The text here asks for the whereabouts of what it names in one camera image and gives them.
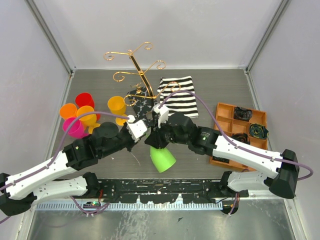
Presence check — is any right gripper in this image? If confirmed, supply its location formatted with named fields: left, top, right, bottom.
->
left=145, top=118, right=190, bottom=149

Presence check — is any green plastic wine glass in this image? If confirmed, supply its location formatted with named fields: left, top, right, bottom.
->
left=150, top=146, right=176, bottom=173

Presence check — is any gold wine glass rack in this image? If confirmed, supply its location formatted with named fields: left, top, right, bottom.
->
left=103, top=41, right=181, bottom=131

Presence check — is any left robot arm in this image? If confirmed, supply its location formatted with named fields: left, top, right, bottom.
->
left=0, top=120, right=148, bottom=216

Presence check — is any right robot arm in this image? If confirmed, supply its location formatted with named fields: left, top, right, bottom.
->
left=144, top=113, right=300, bottom=199

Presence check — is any yellow wine glass left cluster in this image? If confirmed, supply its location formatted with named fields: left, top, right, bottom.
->
left=76, top=105, right=100, bottom=133

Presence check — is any pink plastic wine glass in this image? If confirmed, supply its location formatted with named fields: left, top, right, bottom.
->
left=62, top=117, right=88, bottom=139

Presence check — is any red plastic wine glass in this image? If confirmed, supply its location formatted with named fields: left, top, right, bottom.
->
left=75, top=92, right=95, bottom=117

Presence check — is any orange plastic wine glass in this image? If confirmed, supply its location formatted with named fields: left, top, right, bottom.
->
left=59, top=103, right=78, bottom=120

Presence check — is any black white striped cloth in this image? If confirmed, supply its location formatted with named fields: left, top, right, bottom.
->
left=157, top=76, right=199, bottom=118

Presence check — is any rolled dark sock bottom left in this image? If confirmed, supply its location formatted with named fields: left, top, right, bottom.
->
left=212, top=156, right=230, bottom=164

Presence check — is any rolled dark sock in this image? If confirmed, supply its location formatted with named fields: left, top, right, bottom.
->
left=249, top=123, right=269, bottom=140
left=231, top=133, right=251, bottom=145
left=212, top=156, right=230, bottom=164
left=233, top=106, right=253, bottom=122

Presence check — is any orange wooden compartment tray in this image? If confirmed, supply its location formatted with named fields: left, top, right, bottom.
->
left=208, top=102, right=269, bottom=173

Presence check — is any rolled dark sock top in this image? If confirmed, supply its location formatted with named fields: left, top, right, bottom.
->
left=233, top=106, right=253, bottom=122

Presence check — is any rolled dark sock middle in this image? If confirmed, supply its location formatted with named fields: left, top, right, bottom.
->
left=231, top=133, right=251, bottom=145

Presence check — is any rolled dark sock right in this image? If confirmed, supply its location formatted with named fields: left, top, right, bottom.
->
left=249, top=123, right=269, bottom=140

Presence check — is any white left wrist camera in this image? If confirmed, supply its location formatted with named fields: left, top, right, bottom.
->
left=126, top=115, right=148, bottom=143

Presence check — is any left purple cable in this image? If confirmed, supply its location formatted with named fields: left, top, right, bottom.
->
left=0, top=111, right=131, bottom=226

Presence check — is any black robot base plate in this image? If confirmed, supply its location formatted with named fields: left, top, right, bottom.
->
left=71, top=178, right=250, bottom=205

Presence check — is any aluminium frame rail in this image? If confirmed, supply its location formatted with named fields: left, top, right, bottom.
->
left=22, top=178, right=298, bottom=218

